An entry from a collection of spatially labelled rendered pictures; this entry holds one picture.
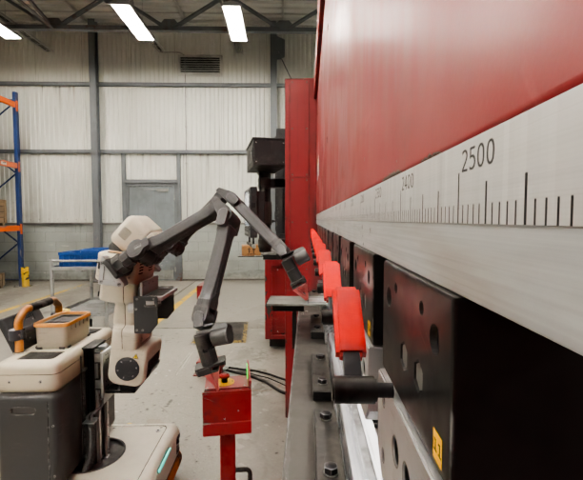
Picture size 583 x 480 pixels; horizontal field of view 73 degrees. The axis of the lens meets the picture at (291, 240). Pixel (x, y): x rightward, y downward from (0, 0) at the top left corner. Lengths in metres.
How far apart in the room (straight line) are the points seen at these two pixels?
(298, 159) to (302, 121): 0.25
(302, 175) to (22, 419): 1.94
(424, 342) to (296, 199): 2.47
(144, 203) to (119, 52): 3.29
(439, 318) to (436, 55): 0.12
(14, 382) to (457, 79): 1.90
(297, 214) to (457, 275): 2.50
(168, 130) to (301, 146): 6.92
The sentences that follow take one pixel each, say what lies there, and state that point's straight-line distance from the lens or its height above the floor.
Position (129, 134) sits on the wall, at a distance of 9.71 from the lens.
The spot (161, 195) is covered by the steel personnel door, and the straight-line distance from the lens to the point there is 9.28.
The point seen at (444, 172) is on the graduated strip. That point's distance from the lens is 0.19.
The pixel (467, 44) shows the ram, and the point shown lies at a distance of 0.18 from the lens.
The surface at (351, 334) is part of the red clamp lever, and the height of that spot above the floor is 1.29.
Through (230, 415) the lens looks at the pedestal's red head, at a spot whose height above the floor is 0.73.
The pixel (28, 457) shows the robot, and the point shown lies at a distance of 2.06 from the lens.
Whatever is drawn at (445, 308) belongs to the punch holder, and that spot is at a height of 1.33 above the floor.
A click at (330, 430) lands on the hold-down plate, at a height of 0.90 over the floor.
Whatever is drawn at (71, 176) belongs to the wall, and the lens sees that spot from 10.07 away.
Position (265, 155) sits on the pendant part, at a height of 1.82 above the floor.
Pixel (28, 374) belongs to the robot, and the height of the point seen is 0.77.
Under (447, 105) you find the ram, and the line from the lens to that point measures 0.20.
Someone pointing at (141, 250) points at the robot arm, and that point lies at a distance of 1.62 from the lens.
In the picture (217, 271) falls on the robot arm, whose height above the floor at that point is 1.19.
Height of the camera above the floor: 1.37
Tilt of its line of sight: 3 degrees down
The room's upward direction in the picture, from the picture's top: straight up
